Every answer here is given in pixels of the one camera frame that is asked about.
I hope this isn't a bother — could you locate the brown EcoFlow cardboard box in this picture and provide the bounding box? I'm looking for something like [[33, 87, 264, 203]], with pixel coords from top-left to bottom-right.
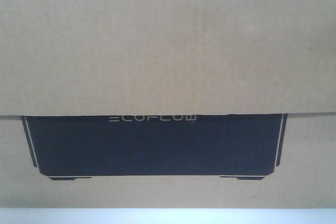
[[1, 0, 335, 208]]

